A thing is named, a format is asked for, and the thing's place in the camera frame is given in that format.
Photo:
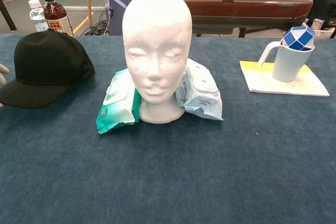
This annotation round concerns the white yellow square mat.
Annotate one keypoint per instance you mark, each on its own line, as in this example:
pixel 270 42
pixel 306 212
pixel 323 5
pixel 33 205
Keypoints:
pixel 262 82

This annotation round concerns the white plastic basket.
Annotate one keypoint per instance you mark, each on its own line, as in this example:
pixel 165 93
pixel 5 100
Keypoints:
pixel 326 33

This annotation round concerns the clear water bottle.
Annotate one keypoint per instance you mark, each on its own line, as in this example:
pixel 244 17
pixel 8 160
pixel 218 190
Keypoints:
pixel 38 19

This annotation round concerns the dark tea bottle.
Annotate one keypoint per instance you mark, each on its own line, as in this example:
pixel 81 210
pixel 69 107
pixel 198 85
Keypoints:
pixel 53 14

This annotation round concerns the brown mahjong table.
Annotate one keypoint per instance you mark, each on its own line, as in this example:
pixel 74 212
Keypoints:
pixel 236 9

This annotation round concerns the light blue wet wipes pack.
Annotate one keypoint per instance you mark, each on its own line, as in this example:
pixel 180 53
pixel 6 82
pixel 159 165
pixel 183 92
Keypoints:
pixel 202 98

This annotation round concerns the blue felt table cover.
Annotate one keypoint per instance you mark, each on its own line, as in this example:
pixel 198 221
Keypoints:
pixel 183 169

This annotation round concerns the blue mobile robot base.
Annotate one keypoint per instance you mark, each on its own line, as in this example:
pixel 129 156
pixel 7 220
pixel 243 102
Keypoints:
pixel 118 3

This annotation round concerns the white foam mannequin head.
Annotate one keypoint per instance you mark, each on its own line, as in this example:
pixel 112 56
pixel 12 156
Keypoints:
pixel 157 51

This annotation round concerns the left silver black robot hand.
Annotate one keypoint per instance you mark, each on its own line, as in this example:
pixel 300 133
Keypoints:
pixel 3 69

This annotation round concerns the blue white snake puzzle ball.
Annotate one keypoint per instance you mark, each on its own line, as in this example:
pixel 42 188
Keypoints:
pixel 296 37

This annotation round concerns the black table leg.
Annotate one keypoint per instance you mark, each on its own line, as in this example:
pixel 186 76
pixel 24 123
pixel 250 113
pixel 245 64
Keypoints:
pixel 8 16

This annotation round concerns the black baseball cap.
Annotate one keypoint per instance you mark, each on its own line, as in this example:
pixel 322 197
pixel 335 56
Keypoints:
pixel 50 61

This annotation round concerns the green wet wipes pack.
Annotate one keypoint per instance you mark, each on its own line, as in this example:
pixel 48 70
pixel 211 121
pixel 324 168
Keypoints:
pixel 115 103

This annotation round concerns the small drink carton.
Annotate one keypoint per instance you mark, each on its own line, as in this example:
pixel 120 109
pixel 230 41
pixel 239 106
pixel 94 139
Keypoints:
pixel 317 23

